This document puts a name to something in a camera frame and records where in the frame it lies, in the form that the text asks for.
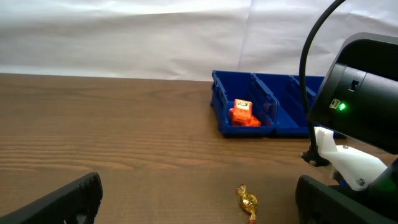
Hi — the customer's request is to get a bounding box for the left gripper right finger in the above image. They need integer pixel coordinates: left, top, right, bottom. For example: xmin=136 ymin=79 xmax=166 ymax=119
xmin=295 ymin=174 xmax=398 ymax=224

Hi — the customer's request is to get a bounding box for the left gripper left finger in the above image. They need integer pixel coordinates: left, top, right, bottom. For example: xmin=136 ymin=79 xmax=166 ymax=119
xmin=0 ymin=172 xmax=104 ymax=224

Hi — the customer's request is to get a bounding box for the gold candy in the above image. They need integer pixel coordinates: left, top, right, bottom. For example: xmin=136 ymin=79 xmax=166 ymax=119
xmin=234 ymin=183 xmax=259 ymax=224

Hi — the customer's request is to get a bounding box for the blue tray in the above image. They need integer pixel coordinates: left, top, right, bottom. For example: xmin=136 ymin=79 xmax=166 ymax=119
xmin=210 ymin=70 xmax=347 ymax=139

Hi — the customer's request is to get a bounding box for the black cable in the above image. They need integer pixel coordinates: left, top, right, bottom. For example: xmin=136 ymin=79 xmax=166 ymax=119
xmin=298 ymin=0 xmax=348 ymax=167

